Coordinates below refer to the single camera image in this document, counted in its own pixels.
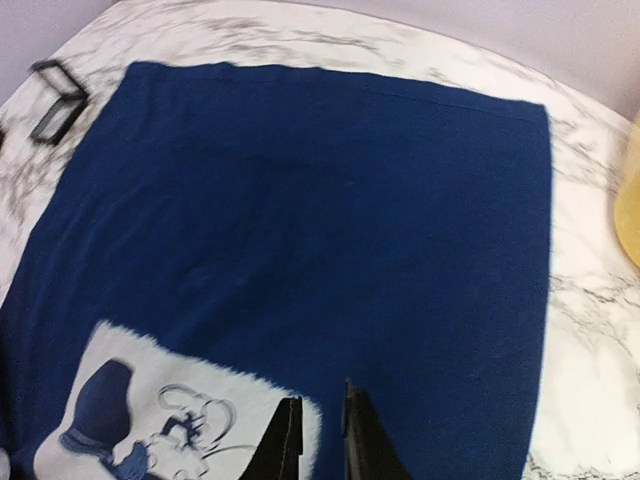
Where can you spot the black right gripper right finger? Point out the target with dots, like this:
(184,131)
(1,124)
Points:
(368,450)

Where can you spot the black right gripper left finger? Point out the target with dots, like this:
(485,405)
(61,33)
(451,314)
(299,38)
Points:
(280,440)

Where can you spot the navy blue printed t-shirt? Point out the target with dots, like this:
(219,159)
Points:
(226,238)

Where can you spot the yellow plastic basket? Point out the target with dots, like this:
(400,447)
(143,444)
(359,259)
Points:
(626,205)

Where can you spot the black open case far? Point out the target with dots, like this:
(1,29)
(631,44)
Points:
(71,99)

